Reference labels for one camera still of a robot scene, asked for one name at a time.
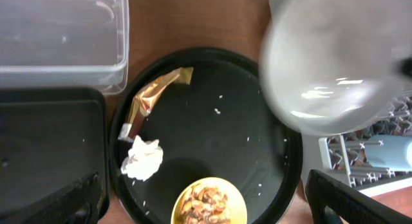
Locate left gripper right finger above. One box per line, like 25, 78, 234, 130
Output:
305, 169, 411, 224

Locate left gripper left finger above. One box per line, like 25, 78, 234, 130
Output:
1, 173, 104, 224

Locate blue cup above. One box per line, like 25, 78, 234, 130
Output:
364, 135, 411, 171

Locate white tissue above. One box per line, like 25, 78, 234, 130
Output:
120, 135, 164, 182

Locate gold foil wrapper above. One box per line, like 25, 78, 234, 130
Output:
118, 67, 194, 143

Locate yellow bowl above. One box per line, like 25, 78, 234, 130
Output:
171, 177, 247, 224

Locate food scraps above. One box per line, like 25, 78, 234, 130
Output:
177, 183, 231, 224

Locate grey round plate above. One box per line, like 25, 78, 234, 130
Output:
260, 0, 411, 136

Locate grey dishwasher rack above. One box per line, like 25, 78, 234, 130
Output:
301, 89, 411, 197

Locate black rectangular tray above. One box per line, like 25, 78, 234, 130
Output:
1, 88, 109, 221

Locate round black serving tray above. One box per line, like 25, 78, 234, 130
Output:
109, 48, 303, 223

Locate clear plastic storage bin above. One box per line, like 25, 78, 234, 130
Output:
1, 0, 129, 95

